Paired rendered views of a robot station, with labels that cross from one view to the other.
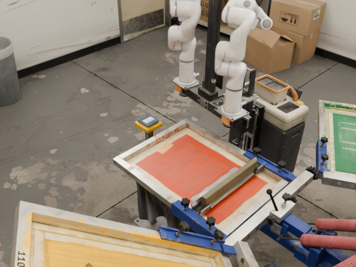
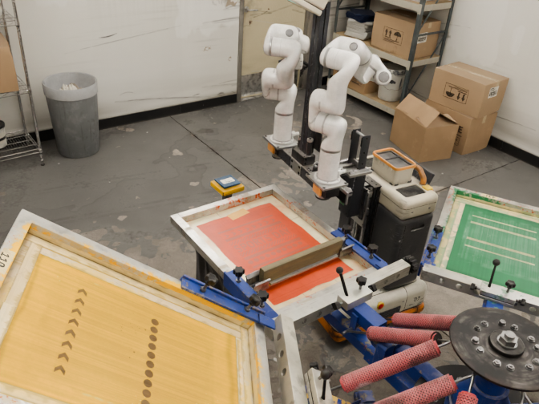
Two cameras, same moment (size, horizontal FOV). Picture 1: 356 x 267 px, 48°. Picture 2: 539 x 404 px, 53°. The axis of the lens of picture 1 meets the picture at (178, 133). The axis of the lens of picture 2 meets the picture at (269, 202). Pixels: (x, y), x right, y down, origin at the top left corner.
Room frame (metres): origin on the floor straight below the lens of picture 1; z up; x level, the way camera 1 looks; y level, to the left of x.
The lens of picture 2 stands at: (-0.27, -0.33, 2.38)
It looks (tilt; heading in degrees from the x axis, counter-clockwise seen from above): 32 degrees down; 7
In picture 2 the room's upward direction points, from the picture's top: 4 degrees clockwise
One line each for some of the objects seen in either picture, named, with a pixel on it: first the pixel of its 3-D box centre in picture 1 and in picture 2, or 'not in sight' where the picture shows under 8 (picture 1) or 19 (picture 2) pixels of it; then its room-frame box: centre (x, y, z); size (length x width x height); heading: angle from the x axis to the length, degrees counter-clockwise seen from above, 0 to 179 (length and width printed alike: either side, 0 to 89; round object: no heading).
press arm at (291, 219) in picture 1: (291, 223); (363, 314); (1.22, -0.52, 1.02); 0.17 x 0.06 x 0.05; 45
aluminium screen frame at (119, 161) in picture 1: (200, 170); (272, 244); (1.62, -0.12, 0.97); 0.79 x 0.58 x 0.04; 45
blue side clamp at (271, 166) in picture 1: (267, 168); (357, 252); (1.65, -0.49, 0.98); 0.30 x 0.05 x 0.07; 45
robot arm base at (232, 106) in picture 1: (234, 98); (331, 163); (1.98, -0.33, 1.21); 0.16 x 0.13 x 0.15; 127
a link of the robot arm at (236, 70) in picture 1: (233, 74); (330, 131); (1.97, -0.31, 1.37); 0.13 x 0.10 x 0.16; 68
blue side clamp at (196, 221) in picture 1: (197, 222); (249, 298); (1.26, -0.09, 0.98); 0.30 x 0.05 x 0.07; 45
